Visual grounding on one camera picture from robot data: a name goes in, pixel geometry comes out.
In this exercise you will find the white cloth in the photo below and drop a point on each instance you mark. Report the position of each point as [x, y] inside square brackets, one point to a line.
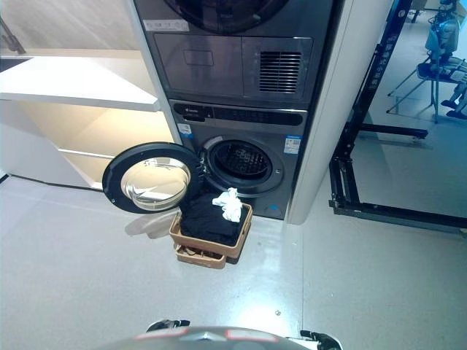
[232, 210]

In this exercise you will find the black clothes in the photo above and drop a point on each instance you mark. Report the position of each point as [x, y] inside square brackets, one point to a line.
[208, 222]

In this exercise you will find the grey front-load washing machine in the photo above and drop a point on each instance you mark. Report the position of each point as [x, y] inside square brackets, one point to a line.
[277, 142]

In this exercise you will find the tan woven laundry basket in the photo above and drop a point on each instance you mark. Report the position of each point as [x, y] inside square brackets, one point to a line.
[241, 243]

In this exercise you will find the round washing machine door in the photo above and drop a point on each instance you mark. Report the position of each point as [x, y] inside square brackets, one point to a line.
[109, 175]

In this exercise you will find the blue round sticker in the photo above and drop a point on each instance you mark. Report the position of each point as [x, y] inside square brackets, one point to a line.
[274, 208]

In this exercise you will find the small blue square sticker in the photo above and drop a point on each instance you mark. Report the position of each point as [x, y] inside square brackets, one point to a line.
[185, 130]

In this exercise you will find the energy label sticker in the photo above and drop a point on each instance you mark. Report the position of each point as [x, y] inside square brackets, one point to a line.
[293, 144]

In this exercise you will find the small tan woven tray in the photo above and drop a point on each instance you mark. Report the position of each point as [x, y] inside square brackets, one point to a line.
[200, 261]

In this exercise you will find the grey stacked dryer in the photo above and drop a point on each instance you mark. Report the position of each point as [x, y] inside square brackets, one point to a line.
[204, 73]

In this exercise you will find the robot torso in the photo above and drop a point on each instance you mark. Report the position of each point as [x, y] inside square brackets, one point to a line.
[219, 337]

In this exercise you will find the white dryer label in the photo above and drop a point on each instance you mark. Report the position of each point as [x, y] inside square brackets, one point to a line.
[166, 25]

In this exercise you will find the white shelf cabinet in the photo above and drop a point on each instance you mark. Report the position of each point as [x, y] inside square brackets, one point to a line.
[73, 80]

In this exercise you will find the blue seat folding chair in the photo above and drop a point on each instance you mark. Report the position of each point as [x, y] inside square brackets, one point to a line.
[429, 71]

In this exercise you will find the seated humanoid robot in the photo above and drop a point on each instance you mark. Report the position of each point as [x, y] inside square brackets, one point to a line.
[443, 33]

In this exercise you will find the dark metal faucet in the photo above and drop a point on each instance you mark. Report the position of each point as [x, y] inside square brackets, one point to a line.
[12, 40]

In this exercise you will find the black metal frame stand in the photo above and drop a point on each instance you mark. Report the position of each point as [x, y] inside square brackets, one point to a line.
[350, 138]

